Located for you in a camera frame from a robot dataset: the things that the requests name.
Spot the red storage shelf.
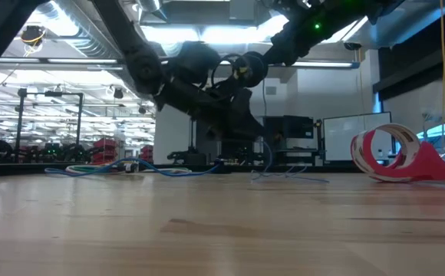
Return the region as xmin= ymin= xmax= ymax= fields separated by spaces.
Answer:
xmin=140 ymin=144 xmax=155 ymax=164
xmin=91 ymin=136 xmax=120 ymax=165

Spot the black box cabinet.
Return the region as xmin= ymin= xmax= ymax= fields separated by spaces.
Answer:
xmin=264 ymin=114 xmax=315 ymax=140

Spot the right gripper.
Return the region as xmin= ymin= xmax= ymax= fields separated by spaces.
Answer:
xmin=264 ymin=15 xmax=323 ymax=67

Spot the whiteboard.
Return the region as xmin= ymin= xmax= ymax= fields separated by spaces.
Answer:
xmin=322 ymin=111 xmax=393 ymax=163

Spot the red tape dispenser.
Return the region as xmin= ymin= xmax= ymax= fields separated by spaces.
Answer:
xmin=351 ymin=123 xmax=445 ymax=183

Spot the silver air duct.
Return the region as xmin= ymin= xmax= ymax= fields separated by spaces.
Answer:
xmin=26 ymin=0 xmax=158 ymax=101

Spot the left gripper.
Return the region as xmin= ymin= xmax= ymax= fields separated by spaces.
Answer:
xmin=155 ymin=78 xmax=266 ymax=142

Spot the green thin wire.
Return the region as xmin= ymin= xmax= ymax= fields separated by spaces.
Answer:
xmin=74 ymin=166 xmax=110 ymax=173

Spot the white printed tape roll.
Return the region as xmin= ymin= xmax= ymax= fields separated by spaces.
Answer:
xmin=351 ymin=123 xmax=423 ymax=182

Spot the white thin wire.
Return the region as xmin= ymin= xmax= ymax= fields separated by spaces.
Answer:
xmin=64 ymin=161 xmax=191 ymax=174

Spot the black spool white label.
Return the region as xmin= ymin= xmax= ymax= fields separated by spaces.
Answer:
xmin=240 ymin=51 xmax=270 ymax=89

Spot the black low bench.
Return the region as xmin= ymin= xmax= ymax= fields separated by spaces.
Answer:
xmin=274 ymin=147 xmax=325 ymax=166

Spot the long ceiling light bar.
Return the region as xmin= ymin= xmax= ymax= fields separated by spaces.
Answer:
xmin=0 ymin=56 xmax=361 ymax=71

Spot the black ceiling cable reel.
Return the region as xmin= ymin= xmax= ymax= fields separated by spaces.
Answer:
xmin=19 ymin=25 xmax=48 ymax=49

